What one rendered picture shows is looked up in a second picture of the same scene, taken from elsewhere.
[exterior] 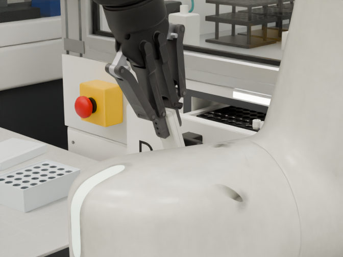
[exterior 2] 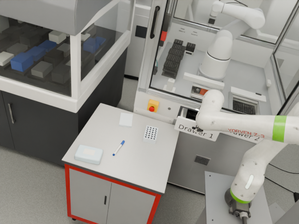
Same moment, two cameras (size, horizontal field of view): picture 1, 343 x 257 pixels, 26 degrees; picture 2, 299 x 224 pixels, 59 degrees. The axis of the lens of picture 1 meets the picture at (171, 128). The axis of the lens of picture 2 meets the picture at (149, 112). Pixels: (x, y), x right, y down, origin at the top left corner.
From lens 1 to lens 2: 1.33 m
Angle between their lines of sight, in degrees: 40
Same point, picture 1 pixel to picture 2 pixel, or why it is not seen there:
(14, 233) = (160, 152)
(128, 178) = (256, 178)
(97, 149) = (146, 113)
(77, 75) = (142, 96)
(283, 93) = (263, 154)
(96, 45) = (151, 91)
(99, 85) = (155, 103)
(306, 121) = (267, 158)
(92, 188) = (252, 181)
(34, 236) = (165, 152)
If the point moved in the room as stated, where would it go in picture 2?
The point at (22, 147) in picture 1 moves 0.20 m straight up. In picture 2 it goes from (128, 117) to (132, 94)
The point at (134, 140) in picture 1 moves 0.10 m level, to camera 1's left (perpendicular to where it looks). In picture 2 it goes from (178, 124) to (165, 127)
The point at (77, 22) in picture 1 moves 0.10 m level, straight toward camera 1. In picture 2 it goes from (144, 85) to (153, 93)
